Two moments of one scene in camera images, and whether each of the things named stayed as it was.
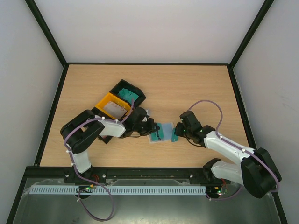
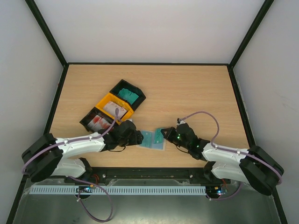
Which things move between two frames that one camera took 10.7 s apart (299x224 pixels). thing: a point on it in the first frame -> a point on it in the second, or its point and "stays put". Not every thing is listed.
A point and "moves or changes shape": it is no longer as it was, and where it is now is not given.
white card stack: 114,110 stays put
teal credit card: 174,138 moves or changes shape
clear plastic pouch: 165,132 moves or changes shape
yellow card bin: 109,97 stays put
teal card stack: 126,94 stays put
